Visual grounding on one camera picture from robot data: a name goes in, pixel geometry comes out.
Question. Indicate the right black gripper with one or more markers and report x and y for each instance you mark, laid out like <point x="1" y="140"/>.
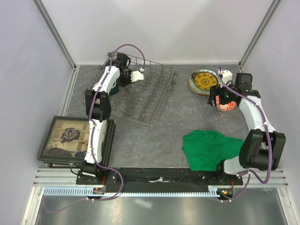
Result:
<point x="214" y="91"/>

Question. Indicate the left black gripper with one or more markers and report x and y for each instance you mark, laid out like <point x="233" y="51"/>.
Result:
<point x="128" y="82"/>

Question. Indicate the white red patterned bowl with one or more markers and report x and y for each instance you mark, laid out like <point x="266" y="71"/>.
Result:
<point x="225" y="108"/>

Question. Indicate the dark green glass cup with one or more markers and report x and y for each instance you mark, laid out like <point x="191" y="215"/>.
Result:
<point x="115" y="89"/>

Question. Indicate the yellow patterned plate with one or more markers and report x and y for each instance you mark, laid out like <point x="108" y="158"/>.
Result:
<point x="204" y="80"/>

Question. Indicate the mint green flower plate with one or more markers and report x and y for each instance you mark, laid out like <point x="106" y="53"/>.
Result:
<point x="191" y="79"/>

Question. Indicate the beige bird plate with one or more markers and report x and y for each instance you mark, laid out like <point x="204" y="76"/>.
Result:
<point x="199" y="91"/>

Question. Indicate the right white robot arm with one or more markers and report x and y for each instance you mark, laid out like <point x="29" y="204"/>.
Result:
<point x="262" y="149"/>

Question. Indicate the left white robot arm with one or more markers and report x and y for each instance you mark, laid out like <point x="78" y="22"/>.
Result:
<point x="98" y="108"/>

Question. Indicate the green cloth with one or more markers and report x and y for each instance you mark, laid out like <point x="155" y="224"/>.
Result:
<point x="205" y="149"/>

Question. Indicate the black glass-lid jewelry box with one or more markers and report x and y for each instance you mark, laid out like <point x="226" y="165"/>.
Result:
<point x="67" y="141"/>

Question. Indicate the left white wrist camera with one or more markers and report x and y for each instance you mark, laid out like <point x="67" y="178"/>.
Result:
<point x="136" y="76"/>

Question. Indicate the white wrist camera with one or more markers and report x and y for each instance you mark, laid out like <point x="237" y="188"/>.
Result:
<point x="226" y="76"/>
<point x="136" y="76"/>

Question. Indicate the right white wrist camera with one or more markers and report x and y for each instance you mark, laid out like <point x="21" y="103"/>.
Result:
<point x="226" y="76"/>

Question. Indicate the grey wire dish rack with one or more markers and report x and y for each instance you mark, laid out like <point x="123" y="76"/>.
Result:
<point x="140" y="102"/>

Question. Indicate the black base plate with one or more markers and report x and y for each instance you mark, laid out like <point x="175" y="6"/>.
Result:
<point x="152" y="175"/>

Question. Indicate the white slotted cable duct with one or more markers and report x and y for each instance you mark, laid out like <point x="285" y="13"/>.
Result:
<point x="92" y="192"/>

